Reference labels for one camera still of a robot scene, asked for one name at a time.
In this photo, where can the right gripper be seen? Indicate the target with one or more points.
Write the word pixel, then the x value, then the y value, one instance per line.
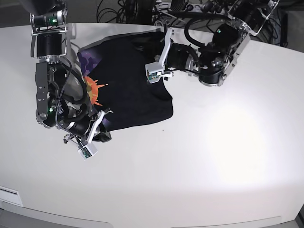
pixel 79 130

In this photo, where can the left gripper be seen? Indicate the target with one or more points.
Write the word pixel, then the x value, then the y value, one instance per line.
pixel 174 56

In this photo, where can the black T-shirt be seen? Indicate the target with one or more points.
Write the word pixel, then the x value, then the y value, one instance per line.
pixel 114 71

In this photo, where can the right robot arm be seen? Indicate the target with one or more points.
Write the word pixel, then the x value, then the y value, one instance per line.
pixel 62 97

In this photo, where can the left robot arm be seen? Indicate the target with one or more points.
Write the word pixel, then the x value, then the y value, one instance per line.
pixel 211 63

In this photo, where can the white power strip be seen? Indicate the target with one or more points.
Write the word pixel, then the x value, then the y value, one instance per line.
pixel 207 7

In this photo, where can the white label plate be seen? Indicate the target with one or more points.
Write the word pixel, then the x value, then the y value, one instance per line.
pixel 10 196

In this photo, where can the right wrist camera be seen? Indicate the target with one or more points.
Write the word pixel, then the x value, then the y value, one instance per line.
pixel 87 151

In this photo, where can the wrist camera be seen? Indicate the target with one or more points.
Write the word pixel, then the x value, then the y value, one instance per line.
pixel 87 151
pixel 154 72

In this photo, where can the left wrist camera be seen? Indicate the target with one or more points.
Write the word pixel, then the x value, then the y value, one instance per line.
pixel 154 72

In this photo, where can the black pedestal column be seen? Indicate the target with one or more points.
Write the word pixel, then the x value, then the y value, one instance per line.
pixel 140 11

